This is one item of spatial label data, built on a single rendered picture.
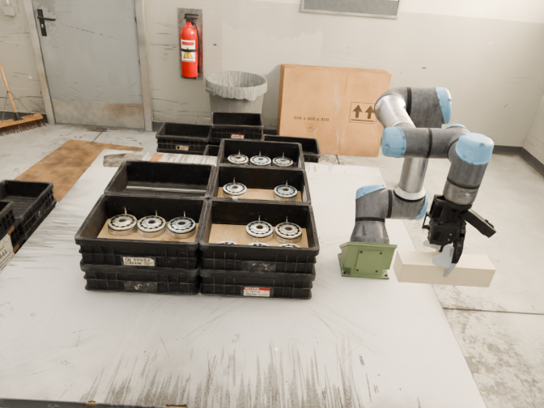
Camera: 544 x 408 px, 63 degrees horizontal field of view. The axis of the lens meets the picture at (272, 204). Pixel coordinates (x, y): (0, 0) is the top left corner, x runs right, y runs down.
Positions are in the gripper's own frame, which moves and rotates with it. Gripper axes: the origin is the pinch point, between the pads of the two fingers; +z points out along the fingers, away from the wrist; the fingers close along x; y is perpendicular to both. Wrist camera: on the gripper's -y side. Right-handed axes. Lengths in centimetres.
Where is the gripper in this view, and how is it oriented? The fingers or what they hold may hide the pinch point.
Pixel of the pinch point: (444, 264)
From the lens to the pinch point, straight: 124.8
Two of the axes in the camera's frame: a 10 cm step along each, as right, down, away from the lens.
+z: -0.7, 8.6, 5.1
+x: -0.1, 5.1, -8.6
